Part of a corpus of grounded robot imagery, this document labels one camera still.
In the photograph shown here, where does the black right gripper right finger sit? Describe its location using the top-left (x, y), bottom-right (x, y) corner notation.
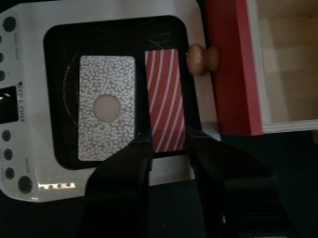
top-left (186, 123), bottom-right (302, 238)

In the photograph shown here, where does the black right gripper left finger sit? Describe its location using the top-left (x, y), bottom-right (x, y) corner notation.
top-left (78, 128), bottom-right (154, 238)

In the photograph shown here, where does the red striped toy salmon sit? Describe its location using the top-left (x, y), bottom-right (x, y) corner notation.
top-left (143, 47), bottom-right (187, 153)

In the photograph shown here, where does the red wooden drawer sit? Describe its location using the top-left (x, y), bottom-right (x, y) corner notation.
top-left (203, 0), bottom-right (318, 137)

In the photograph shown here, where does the wooden drawer knob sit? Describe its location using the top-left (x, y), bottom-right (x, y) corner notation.
top-left (186, 43), bottom-right (221, 77)

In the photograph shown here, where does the white speckled toy rice block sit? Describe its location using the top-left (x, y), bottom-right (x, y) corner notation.
top-left (78, 54), bottom-right (138, 163)

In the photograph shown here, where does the white toy microwave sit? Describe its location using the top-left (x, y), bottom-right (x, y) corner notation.
top-left (0, 0), bottom-right (222, 204)

